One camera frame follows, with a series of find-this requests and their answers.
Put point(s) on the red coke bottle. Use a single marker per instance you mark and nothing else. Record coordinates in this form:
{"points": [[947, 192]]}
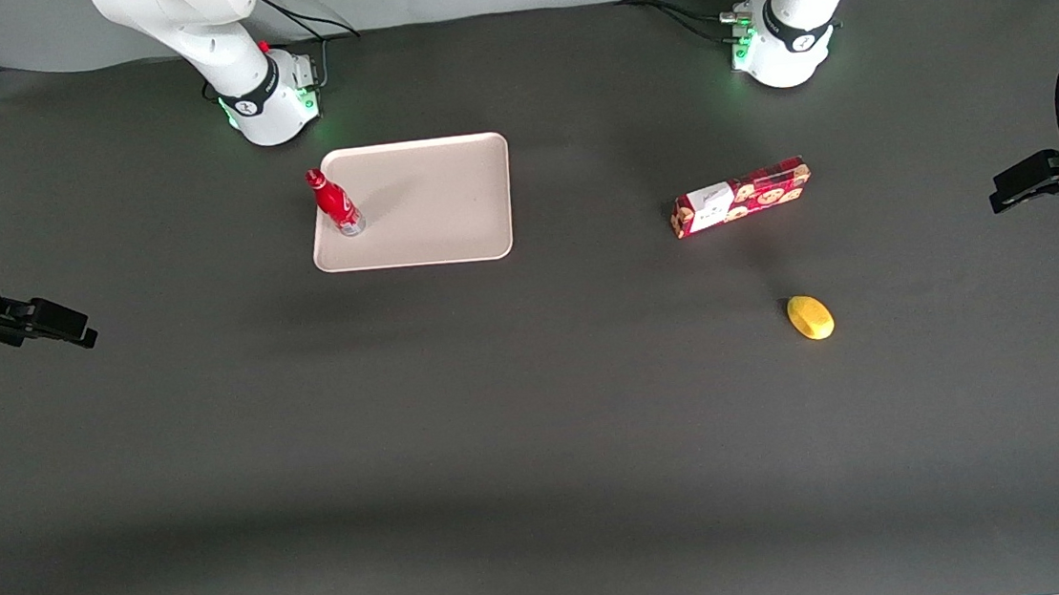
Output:
{"points": [[334, 204]]}

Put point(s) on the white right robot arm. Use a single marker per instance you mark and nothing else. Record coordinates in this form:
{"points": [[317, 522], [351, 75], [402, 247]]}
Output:
{"points": [[219, 37]]}

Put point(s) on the beige rectangular plastic tray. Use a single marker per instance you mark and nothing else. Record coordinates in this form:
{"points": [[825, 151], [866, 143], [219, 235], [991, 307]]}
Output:
{"points": [[435, 200]]}

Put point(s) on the yellow lemon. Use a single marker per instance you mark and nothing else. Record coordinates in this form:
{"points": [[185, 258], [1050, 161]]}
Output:
{"points": [[811, 318]]}

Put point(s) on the red tartan cookie box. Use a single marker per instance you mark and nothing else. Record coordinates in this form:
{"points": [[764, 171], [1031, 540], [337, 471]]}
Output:
{"points": [[751, 194]]}

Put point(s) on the dark grey table mat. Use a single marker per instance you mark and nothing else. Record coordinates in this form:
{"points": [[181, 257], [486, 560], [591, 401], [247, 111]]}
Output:
{"points": [[544, 469]]}

